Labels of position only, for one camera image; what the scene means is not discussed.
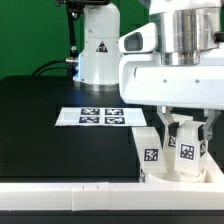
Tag white round stool seat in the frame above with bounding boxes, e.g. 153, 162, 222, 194
139, 169, 206, 183

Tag white L-shaped fence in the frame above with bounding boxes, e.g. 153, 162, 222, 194
0, 159, 224, 211

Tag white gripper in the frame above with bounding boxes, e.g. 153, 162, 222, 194
119, 22, 224, 141

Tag white marker sheet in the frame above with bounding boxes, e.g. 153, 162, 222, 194
55, 107, 146, 127

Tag black camera stand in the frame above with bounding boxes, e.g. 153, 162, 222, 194
55, 0, 110, 77

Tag black cables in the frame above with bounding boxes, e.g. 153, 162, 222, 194
31, 59, 73, 77

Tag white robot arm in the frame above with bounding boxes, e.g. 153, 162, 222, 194
117, 0, 224, 139

